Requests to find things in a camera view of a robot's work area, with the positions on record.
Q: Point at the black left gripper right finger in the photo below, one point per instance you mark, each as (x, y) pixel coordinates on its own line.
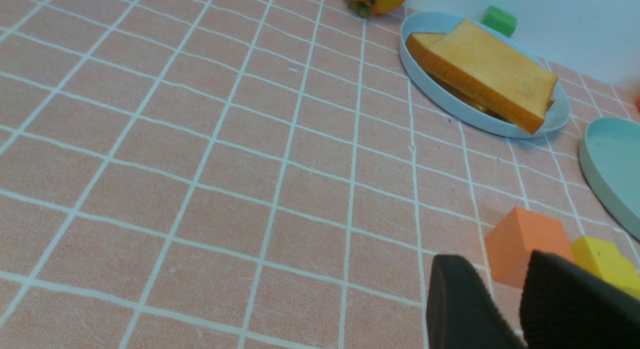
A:
(565, 307)

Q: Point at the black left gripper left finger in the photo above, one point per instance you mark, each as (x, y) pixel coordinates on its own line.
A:
(460, 313)

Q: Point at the yellow foam block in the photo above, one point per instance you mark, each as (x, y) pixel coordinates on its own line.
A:
(602, 259)

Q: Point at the orange foam cube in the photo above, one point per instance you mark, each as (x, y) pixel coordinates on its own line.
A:
(512, 241)

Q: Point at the teal green plate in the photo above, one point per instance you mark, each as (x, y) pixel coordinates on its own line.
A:
(609, 156)

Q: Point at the light blue plate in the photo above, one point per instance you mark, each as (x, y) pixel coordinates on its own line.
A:
(556, 117)

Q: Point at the green foam cube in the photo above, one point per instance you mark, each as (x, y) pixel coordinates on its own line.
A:
(500, 21)

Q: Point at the pink checkered tablecloth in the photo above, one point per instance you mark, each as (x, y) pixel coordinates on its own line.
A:
(251, 174)

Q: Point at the red yellow pomegranate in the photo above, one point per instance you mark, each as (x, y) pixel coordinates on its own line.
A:
(367, 8)

